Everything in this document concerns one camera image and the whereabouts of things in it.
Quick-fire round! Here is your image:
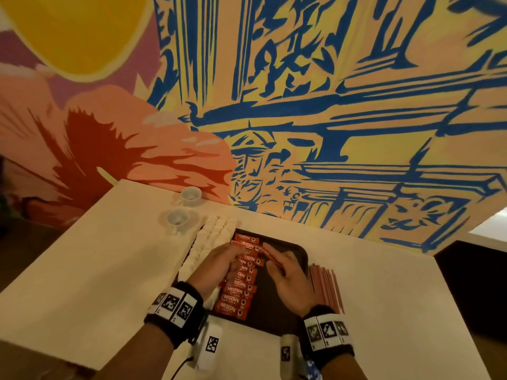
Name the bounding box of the person's right hand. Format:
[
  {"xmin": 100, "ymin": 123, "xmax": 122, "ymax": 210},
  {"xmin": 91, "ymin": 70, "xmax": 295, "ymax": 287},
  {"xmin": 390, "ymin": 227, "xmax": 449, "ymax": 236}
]
[{"xmin": 260, "ymin": 240, "xmax": 320, "ymax": 318}]

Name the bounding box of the person's left hand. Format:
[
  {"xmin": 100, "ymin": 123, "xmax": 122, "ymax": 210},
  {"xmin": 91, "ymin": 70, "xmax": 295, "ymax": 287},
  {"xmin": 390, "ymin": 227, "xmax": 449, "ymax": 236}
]
[{"xmin": 186, "ymin": 241, "xmax": 249, "ymax": 302}]

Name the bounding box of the row of tea bags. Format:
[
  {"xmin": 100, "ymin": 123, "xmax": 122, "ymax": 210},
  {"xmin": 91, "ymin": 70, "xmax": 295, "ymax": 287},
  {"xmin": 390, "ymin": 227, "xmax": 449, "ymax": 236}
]
[{"xmin": 175, "ymin": 215, "xmax": 239, "ymax": 310}]

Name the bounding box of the dark brown tray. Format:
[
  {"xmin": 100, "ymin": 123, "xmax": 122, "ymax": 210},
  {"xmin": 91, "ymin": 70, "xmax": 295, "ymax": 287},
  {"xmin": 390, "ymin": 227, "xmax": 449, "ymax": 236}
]
[{"xmin": 172, "ymin": 229, "xmax": 311, "ymax": 338}]

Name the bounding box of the row of red Nescafe sachets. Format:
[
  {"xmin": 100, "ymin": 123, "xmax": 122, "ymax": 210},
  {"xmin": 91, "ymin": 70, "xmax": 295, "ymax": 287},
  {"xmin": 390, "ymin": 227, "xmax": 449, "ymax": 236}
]
[{"xmin": 211, "ymin": 229, "xmax": 267, "ymax": 322}]

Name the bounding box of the pile of blue sachets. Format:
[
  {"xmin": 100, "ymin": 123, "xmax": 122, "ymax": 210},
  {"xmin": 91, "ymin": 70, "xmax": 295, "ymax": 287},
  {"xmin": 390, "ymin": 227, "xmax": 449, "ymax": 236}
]
[{"xmin": 304, "ymin": 359, "xmax": 323, "ymax": 380}]

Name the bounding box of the black marker wristband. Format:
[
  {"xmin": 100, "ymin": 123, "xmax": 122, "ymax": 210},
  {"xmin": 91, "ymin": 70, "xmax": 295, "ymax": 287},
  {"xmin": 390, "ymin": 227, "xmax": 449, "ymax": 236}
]
[
  {"xmin": 143, "ymin": 280, "xmax": 207, "ymax": 350},
  {"xmin": 298, "ymin": 303, "xmax": 356, "ymax": 369}
]

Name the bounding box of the small white cup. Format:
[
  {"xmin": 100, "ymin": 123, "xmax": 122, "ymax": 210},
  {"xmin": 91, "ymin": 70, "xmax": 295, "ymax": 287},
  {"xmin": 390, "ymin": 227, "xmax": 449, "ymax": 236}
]
[
  {"xmin": 180, "ymin": 185, "xmax": 204, "ymax": 208},
  {"xmin": 164, "ymin": 208, "xmax": 192, "ymax": 235}
]

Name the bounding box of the white counter ledge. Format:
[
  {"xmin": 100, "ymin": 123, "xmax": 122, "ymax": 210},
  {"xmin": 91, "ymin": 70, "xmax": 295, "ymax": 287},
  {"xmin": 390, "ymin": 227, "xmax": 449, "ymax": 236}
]
[{"xmin": 466, "ymin": 205, "xmax": 507, "ymax": 255}]

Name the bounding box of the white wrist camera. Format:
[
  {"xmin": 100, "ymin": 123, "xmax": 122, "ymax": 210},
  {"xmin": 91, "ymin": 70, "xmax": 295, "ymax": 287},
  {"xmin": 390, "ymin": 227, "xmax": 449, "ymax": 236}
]
[
  {"xmin": 193, "ymin": 319, "xmax": 225, "ymax": 376},
  {"xmin": 278, "ymin": 333, "xmax": 307, "ymax": 380}
]

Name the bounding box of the black camera cable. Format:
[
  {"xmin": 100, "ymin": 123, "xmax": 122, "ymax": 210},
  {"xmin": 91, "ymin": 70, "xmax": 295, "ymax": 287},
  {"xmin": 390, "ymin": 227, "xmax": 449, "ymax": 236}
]
[{"xmin": 170, "ymin": 355, "xmax": 196, "ymax": 380}]

